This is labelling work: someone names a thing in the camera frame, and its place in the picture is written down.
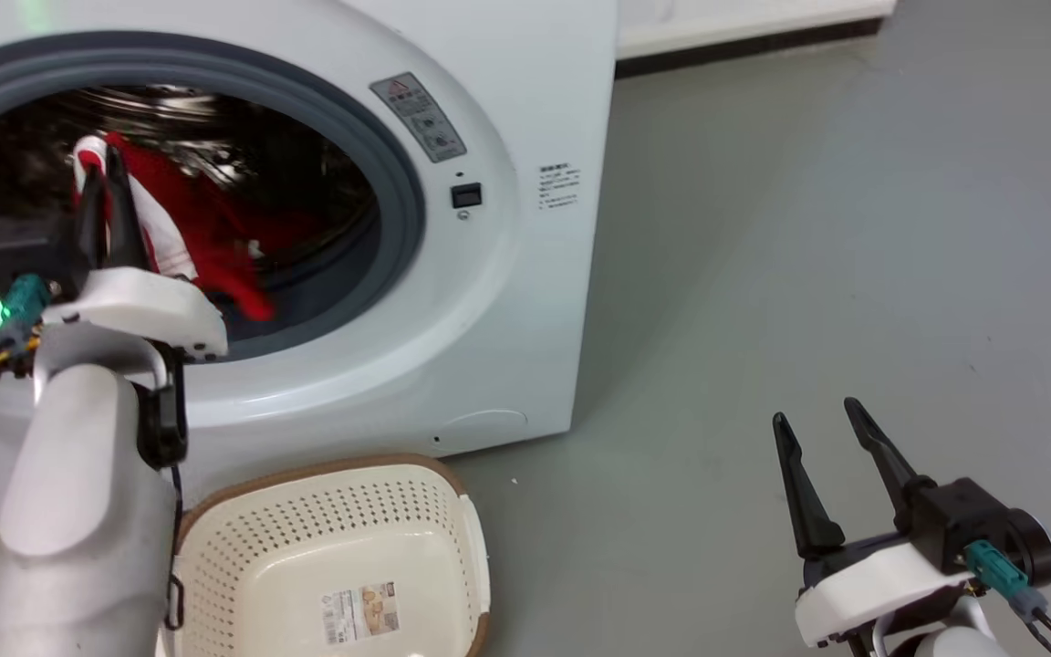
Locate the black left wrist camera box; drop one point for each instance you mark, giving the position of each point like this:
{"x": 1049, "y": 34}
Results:
{"x": 24, "y": 246}

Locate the grey warning sticker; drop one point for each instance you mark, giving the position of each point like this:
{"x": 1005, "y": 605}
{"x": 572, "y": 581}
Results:
{"x": 418, "y": 117}

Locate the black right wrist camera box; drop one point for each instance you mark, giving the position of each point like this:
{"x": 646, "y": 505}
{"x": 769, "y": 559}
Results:
{"x": 982, "y": 525}

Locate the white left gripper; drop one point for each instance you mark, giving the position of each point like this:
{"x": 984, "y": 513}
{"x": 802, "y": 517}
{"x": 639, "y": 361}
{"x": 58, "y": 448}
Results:
{"x": 156, "y": 306}

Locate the paper product label sticker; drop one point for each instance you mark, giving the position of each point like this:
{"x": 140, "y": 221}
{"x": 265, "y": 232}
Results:
{"x": 359, "y": 613}

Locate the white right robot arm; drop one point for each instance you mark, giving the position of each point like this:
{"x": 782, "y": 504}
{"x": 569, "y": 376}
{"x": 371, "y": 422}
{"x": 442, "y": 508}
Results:
{"x": 945, "y": 639}

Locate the red and white garment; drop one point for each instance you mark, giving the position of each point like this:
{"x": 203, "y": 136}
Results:
{"x": 202, "y": 233}

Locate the black wall baseboard strip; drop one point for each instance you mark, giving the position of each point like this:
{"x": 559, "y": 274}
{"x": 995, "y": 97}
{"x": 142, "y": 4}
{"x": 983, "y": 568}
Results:
{"x": 744, "y": 47}

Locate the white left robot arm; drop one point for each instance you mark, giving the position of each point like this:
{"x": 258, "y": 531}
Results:
{"x": 78, "y": 502}

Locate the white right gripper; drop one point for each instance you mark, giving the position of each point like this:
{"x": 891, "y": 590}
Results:
{"x": 872, "y": 589}

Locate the black door latch socket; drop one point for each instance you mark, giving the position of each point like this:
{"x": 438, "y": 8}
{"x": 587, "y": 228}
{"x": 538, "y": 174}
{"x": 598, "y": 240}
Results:
{"x": 466, "y": 195}

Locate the cream perforated laundry basket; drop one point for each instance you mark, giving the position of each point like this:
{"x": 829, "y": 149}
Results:
{"x": 325, "y": 557}

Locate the small printed text label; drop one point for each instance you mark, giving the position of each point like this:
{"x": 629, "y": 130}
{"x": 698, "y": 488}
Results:
{"x": 558, "y": 187}

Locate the white front-load washing machine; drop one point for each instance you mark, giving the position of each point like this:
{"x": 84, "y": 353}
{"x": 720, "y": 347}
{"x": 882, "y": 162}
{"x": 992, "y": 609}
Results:
{"x": 507, "y": 301}

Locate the grey rubber door seal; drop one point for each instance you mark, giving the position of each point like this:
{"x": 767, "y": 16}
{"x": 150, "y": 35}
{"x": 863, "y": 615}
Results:
{"x": 398, "y": 182}

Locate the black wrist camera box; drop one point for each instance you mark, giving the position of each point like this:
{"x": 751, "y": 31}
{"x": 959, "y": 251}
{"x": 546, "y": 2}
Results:
{"x": 24, "y": 246}
{"x": 982, "y": 525}

